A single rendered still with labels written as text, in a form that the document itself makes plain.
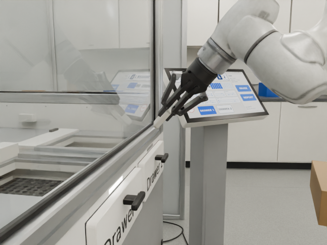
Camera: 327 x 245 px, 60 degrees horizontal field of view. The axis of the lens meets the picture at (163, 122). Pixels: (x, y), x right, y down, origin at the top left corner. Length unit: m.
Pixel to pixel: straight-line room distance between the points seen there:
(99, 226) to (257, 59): 0.47
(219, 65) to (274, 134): 3.02
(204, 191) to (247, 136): 2.18
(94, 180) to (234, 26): 0.46
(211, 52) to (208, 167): 0.87
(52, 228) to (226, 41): 0.54
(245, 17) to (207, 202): 1.07
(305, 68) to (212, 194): 1.04
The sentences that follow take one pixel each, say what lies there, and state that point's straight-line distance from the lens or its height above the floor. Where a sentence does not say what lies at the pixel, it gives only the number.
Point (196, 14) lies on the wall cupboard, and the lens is 3.88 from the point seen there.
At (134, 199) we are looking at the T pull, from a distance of 0.60.
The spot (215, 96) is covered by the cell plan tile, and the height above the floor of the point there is 1.06.
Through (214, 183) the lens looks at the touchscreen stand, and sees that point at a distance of 1.55.
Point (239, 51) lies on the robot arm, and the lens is 0.70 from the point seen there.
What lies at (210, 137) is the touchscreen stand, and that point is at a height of 0.85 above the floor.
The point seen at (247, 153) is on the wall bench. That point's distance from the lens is 3.68.
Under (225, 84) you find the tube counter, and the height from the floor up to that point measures 1.12.
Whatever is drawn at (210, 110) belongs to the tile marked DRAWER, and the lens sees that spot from 1.33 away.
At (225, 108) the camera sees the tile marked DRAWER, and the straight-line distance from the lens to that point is 1.40.
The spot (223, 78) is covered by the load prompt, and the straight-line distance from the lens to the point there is 1.54.
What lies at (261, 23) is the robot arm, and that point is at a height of 1.28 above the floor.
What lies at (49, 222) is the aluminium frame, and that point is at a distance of 0.39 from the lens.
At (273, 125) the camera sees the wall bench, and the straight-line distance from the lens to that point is 3.68.
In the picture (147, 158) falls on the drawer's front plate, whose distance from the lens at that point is 0.81.
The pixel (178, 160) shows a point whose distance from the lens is 2.27.
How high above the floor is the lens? 1.16
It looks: 9 degrees down
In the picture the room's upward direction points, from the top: straight up
